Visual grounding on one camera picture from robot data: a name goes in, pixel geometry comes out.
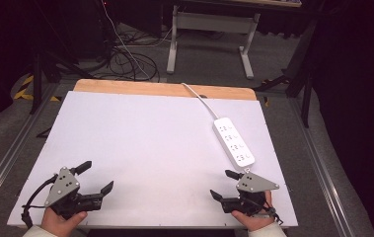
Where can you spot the dark curtain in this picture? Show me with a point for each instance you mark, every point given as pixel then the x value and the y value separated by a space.
pixel 359 98
pixel 0 49

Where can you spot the black tripod stand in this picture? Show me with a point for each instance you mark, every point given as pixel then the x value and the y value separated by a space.
pixel 36 79

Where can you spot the white board sheet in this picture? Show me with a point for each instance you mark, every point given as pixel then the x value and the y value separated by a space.
pixel 141 148

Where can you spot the wooden desk top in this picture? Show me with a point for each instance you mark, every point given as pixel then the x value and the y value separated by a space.
pixel 266 3

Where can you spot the black metal stand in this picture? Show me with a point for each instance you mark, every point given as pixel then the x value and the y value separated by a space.
pixel 303 82

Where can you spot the white power strip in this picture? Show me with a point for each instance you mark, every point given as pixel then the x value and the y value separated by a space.
pixel 234 141

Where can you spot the yellow black floor tape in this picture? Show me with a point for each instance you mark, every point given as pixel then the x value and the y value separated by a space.
pixel 23 90

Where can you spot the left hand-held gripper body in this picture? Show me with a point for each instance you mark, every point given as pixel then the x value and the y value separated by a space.
pixel 63 184

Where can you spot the person's left hand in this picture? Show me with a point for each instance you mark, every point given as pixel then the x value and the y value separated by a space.
pixel 56 223

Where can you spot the aluminium floor rail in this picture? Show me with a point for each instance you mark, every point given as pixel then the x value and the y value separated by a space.
pixel 7 161
pixel 319 164

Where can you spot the person's right hand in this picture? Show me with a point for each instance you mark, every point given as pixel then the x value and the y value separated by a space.
pixel 255 222

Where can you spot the white metal desk frame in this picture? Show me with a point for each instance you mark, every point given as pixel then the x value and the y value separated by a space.
pixel 212 21

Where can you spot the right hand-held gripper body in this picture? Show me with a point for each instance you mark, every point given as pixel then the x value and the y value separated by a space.
pixel 253 184

